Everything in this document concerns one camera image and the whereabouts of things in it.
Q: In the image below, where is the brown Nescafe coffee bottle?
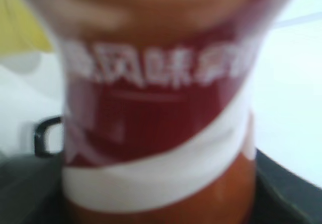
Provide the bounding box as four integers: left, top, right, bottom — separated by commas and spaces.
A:
26, 0, 288, 223

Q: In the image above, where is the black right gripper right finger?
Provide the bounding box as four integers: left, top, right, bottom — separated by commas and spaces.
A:
249, 151, 321, 224

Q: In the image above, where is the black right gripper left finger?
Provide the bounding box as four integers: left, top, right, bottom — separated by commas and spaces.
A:
1, 154, 73, 224

